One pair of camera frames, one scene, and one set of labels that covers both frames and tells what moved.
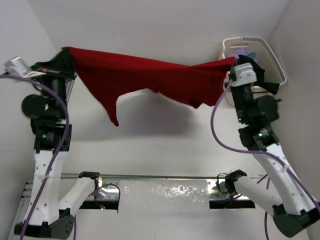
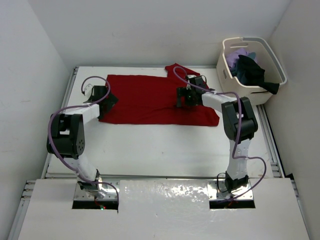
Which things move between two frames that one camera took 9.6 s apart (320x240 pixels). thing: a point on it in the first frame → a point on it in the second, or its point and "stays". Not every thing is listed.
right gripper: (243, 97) → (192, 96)
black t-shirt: (271, 87) stays
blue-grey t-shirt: (252, 54) stays
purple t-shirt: (240, 51) stays
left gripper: (60, 67) → (111, 101)
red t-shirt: (109, 78) → (151, 100)
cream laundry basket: (266, 58) stays
